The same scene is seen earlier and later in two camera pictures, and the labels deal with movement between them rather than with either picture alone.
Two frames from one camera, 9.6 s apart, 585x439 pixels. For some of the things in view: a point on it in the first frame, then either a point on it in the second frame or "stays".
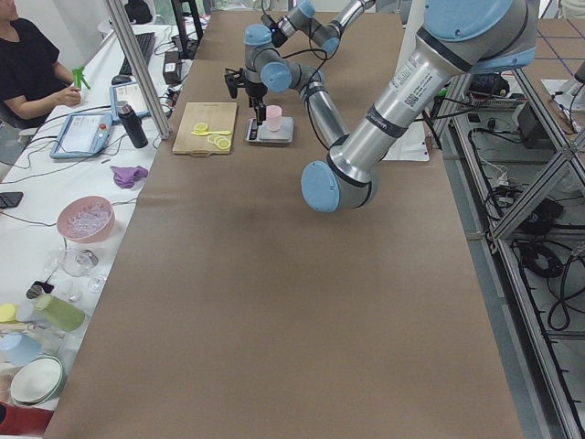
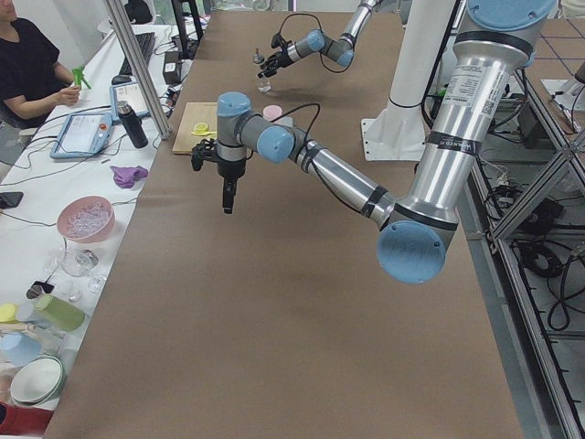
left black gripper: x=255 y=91 → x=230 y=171
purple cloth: x=124 y=176 stays
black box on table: x=172 y=67 stays
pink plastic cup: x=274 y=114 stays
